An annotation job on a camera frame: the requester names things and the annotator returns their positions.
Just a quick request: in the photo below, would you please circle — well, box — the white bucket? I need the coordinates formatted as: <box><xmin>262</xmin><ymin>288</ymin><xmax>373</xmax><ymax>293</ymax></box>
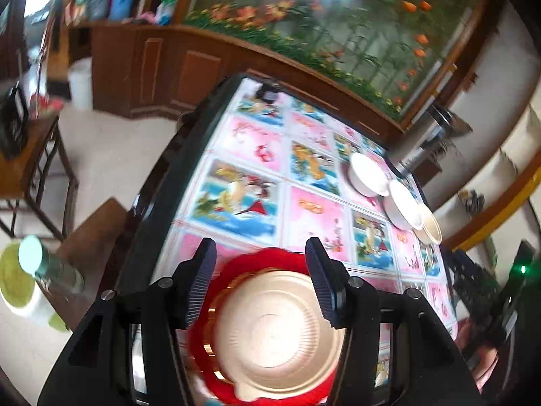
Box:
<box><xmin>68</xmin><ymin>57</ymin><xmax>94</xmax><ymax>111</ymax></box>

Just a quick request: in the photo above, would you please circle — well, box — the green plastic bottle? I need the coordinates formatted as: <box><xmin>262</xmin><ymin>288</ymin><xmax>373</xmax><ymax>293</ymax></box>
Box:
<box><xmin>156</xmin><ymin>0</ymin><xmax>180</xmax><ymax>26</ymax></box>

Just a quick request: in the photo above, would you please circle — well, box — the stainless steel thermos jug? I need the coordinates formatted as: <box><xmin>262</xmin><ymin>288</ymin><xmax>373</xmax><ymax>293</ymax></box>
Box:
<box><xmin>389</xmin><ymin>106</ymin><xmax>474</xmax><ymax>178</ymax></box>

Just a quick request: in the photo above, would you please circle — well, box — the white tub green lid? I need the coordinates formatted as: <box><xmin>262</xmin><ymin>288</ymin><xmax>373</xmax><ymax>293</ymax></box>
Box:
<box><xmin>0</xmin><ymin>243</ymin><xmax>70</xmax><ymax>333</ymax></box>

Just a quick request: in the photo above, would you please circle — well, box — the large white bowl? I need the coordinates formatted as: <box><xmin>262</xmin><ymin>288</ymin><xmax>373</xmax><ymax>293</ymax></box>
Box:
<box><xmin>384</xmin><ymin>180</ymin><xmax>424</xmax><ymax>231</ymax></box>

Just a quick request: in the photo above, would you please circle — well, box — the wooden side chair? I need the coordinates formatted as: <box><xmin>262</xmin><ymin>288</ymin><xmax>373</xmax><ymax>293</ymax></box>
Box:
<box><xmin>0</xmin><ymin>114</ymin><xmax>81</xmax><ymax>242</ymax></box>

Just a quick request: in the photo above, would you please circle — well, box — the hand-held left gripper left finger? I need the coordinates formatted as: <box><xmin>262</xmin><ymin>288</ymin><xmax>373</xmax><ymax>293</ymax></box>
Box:
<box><xmin>38</xmin><ymin>238</ymin><xmax>218</xmax><ymax>406</ymax></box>

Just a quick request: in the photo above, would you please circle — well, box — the person's right hand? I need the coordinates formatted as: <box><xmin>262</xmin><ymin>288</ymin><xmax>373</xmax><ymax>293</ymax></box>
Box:
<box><xmin>458</xmin><ymin>319</ymin><xmax>501</xmax><ymax>392</ymax></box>

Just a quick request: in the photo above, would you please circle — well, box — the mint capped bottle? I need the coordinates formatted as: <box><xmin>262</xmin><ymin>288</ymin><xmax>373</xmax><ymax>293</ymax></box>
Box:
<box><xmin>18</xmin><ymin>234</ymin><xmax>85</xmax><ymax>294</ymax></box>

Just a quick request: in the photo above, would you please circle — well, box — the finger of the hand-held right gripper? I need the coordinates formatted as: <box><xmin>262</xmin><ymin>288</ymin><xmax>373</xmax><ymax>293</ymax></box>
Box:
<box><xmin>442</xmin><ymin>247</ymin><xmax>503</xmax><ymax>326</ymax></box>

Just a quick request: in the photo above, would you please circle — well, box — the glass artificial flower display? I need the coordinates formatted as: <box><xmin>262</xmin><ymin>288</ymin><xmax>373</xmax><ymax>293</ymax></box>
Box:
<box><xmin>186</xmin><ymin>0</ymin><xmax>491</xmax><ymax>119</ymax></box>

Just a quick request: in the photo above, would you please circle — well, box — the beige plastic bowl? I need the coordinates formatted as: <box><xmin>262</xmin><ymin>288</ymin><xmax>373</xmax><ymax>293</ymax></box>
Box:
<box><xmin>413</xmin><ymin>203</ymin><xmax>443</xmax><ymax>246</ymax></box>
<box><xmin>210</xmin><ymin>271</ymin><xmax>347</xmax><ymax>403</ymax></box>

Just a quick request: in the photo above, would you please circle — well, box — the wooden cabinet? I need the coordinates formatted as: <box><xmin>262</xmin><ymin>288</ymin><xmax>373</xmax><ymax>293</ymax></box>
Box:
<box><xmin>68</xmin><ymin>23</ymin><xmax>406</xmax><ymax>136</ymax></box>

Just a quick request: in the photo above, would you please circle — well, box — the black kettle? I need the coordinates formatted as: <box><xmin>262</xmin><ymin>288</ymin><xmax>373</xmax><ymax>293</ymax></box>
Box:
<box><xmin>0</xmin><ymin>87</ymin><xmax>30</xmax><ymax>157</ymax></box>

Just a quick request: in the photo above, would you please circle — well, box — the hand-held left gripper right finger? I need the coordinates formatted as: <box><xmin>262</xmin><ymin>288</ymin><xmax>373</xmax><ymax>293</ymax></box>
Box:
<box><xmin>305</xmin><ymin>238</ymin><xmax>483</xmax><ymax>406</ymax></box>

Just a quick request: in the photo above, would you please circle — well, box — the wooden stool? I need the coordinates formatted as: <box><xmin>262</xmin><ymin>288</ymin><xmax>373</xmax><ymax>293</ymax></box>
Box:
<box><xmin>55</xmin><ymin>197</ymin><xmax>136</xmax><ymax>331</ymax></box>

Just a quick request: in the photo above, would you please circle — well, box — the red and gold plate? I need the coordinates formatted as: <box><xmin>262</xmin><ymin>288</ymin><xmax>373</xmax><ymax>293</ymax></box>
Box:
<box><xmin>186</xmin><ymin>247</ymin><xmax>351</xmax><ymax>406</ymax></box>

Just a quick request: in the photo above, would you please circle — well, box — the printed fruit pattern tablecloth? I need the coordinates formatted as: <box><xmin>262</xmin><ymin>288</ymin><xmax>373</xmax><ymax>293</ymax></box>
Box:
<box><xmin>167</xmin><ymin>77</ymin><xmax>459</xmax><ymax>390</ymax></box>

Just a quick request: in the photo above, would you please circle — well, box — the small white bowl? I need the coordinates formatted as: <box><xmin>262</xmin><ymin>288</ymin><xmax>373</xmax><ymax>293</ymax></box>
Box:
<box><xmin>347</xmin><ymin>152</ymin><xmax>392</xmax><ymax>198</ymax></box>

